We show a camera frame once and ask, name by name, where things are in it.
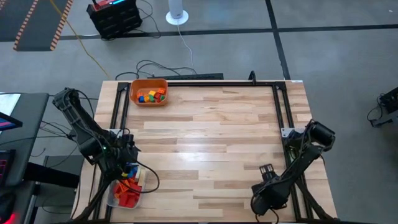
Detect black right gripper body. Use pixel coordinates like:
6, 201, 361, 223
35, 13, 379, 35
250, 179, 289, 216

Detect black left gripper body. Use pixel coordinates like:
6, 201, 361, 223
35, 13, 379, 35
101, 141, 141, 178

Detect red smooth block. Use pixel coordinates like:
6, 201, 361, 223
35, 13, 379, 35
118, 192, 140, 208

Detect clear plastic container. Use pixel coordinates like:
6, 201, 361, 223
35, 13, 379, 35
106, 161, 147, 209

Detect orange plastic bin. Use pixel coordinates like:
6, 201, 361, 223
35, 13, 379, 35
129, 78, 169, 108

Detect dark grey desk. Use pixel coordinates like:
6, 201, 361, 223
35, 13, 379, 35
0, 92, 50, 187

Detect black power strip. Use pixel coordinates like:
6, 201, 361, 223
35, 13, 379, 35
148, 72, 224, 81

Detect black keyboard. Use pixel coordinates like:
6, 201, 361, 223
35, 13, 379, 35
0, 149, 16, 187

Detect tablet screen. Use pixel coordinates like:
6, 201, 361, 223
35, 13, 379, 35
0, 112, 23, 132

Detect white sheet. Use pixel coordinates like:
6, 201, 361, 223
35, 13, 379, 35
0, 93, 21, 116

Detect black crate red top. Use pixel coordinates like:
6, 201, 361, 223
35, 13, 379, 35
86, 0, 143, 40

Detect white floor stand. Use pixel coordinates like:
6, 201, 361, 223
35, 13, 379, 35
165, 0, 189, 26

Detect black neighbouring robot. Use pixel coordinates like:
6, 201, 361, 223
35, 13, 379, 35
366, 86, 398, 128

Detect black mat hazard stripes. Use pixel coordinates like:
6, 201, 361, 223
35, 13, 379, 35
0, 0, 74, 52

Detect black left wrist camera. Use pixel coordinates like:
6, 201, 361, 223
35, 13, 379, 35
121, 133, 135, 146

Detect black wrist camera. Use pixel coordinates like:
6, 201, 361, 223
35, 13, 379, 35
259, 164, 275, 181
121, 133, 135, 146

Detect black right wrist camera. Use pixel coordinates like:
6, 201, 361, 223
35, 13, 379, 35
259, 164, 275, 181

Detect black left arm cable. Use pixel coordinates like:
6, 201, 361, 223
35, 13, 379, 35
119, 160, 160, 194

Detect black floor cable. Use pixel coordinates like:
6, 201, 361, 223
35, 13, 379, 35
114, 59, 198, 81

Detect black aluminium table frame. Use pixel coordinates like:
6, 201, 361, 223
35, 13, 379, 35
70, 70, 340, 224

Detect yellow cable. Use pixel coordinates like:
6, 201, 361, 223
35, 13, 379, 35
49, 0, 110, 79

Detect white cable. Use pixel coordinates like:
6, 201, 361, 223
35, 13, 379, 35
176, 24, 195, 71

